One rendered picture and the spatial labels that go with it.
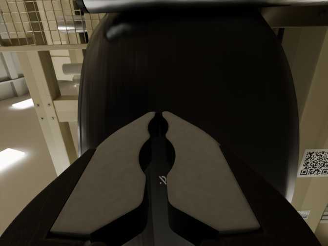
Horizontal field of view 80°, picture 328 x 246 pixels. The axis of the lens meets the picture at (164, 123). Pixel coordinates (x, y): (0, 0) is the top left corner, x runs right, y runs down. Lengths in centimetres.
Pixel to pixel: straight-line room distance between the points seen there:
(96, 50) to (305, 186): 52
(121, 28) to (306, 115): 37
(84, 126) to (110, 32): 12
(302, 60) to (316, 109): 10
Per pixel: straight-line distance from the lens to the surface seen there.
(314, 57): 45
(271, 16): 55
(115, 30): 28
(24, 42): 102
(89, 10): 30
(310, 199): 62
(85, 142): 26
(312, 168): 56
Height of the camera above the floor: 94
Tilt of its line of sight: 25 degrees up
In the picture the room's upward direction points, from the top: 178 degrees clockwise
